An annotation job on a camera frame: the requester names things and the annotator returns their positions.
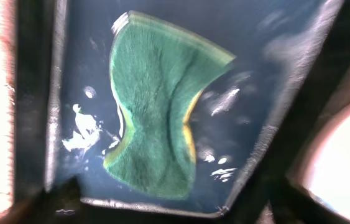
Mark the dark brown serving tray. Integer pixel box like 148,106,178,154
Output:
266,65,350,223

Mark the black water-filled tray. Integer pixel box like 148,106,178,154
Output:
14,0,350,223

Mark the white plate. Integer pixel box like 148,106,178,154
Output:
288,104,350,222

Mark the green yellow sponge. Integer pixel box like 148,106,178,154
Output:
103,11,235,200

